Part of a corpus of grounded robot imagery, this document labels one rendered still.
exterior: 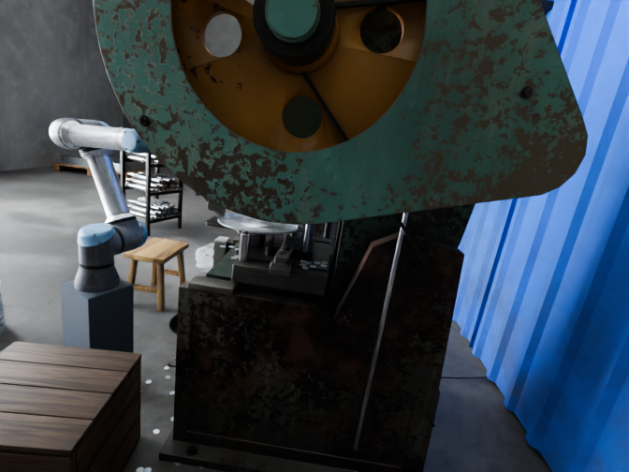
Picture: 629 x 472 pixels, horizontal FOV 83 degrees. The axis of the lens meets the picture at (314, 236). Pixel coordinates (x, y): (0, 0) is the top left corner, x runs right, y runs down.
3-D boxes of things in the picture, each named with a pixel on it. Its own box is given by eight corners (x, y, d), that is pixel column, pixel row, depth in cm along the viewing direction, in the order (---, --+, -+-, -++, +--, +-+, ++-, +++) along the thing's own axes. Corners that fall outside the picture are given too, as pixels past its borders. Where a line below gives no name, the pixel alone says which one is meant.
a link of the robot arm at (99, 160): (105, 258, 143) (56, 123, 136) (135, 249, 157) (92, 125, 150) (125, 253, 138) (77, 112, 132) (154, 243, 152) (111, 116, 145)
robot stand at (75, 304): (65, 383, 147) (59, 284, 135) (108, 361, 162) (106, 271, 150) (92, 403, 139) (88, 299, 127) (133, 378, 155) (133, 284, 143)
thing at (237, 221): (241, 212, 147) (241, 210, 147) (307, 225, 140) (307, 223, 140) (200, 223, 120) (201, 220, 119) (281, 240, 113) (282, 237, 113)
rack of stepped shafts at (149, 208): (151, 237, 330) (153, 132, 304) (116, 227, 346) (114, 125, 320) (184, 228, 369) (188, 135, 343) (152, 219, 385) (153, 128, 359)
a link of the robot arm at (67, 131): (28, 113, 125) (138, 122, 110) (59, 117, 135) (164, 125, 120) (32, 148, 128) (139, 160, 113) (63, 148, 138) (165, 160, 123)
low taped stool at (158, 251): (153, 283, 244) (154, 236, 235) (187, 288, 243) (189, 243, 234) (123, 305, 211) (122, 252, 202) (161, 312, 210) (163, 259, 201)
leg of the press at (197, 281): (158, 460, 120) (165, 199, 96) (173, 433, 131) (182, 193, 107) (429, 507, 118) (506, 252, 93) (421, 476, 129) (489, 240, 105)
